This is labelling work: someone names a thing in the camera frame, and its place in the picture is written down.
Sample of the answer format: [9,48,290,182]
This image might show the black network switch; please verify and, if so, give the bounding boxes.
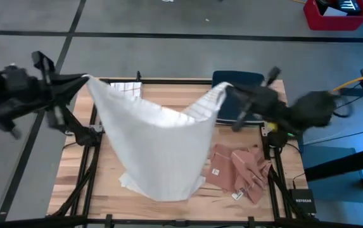
[287,188,317,215]

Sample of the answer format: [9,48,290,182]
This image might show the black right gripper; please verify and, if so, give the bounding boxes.
[227,65,291,132]

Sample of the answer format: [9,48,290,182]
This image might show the white towel fine beige checks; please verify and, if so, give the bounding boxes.
[86,75,233,203]

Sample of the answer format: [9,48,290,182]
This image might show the white towel wide red checks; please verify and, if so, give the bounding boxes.
[110,81,143,101]

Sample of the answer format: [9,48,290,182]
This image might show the navy blue fabric bin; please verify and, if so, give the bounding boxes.
[212,70,266,126]

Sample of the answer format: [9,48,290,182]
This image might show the black floor cable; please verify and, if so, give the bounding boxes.
[303,127,363,146]

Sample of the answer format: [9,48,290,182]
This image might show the black electronic device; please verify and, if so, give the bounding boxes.
[314,0,363,16]

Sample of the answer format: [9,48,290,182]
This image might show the black metal station frame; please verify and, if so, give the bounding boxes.
[0,71,321,228]

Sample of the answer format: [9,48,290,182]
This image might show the red plastic crate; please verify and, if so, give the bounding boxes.
[302,0,363,32]

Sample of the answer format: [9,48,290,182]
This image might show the pink towel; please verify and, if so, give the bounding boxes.
[205,142,274,205]

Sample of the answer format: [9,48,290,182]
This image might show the black metal beam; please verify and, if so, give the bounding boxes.
[303,144,363,183]

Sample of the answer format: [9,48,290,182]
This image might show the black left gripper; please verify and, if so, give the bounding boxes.
[30,50,90,130]

